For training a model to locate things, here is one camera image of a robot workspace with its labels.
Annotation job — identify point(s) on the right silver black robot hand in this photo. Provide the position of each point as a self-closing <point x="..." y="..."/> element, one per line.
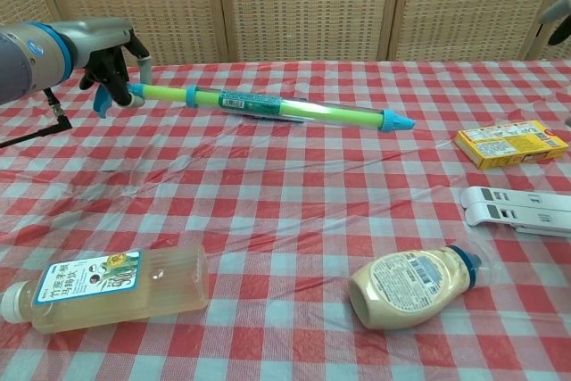
<point x="555" y="8"/>

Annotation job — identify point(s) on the amber tea drink bottle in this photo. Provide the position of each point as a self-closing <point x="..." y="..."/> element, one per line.
<point x="111" y="287"/>

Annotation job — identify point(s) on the white folding stand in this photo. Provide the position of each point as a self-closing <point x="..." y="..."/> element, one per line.
<point x="517" y="211"/>

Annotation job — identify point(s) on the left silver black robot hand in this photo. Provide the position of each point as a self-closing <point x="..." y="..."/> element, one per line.
<point x="102" y="35"/>

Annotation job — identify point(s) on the beige squeeze sauce bottle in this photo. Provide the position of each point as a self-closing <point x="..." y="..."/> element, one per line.
<point x="410" y="285"/>

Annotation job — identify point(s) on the red white checkered tablecloth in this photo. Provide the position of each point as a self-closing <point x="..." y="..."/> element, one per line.
<point x="285" y="202"/>

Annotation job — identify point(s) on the woven bamboo folding screen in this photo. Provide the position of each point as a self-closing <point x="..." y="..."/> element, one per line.
<point x="303" y="2"/>

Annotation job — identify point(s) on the yellow cardboard box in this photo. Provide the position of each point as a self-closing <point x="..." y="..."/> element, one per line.
<point x="513" y="142"/>

